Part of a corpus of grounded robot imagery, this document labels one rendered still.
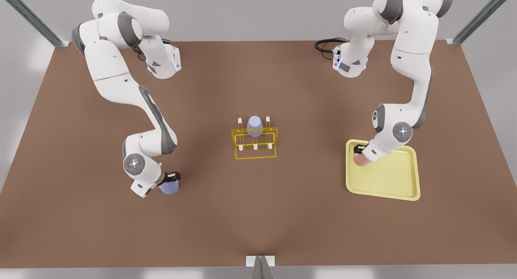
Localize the lavender cup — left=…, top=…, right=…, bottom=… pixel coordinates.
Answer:
left=247, top=116, right=264, bottom=138
left=158, top=180, right=180, bottom=196

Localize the pale yellow tray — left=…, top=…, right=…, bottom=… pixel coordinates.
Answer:
left=346, top=139, right=421, bottom=201

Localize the yellow wire cup rack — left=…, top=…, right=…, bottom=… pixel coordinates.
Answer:
left=231, top=116, right=279, bottom=160

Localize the black cable loop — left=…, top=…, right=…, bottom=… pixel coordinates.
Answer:
left=315, top=38, right=350, bottom=61
left=132, top=39, right=172, bottom=61

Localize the silver frame post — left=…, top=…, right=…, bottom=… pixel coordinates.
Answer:
left=446, top=0, right=517, bottom=45
left=246, top=256, right=275, bottom=279
left=0, top=0, right=70, bottom=48

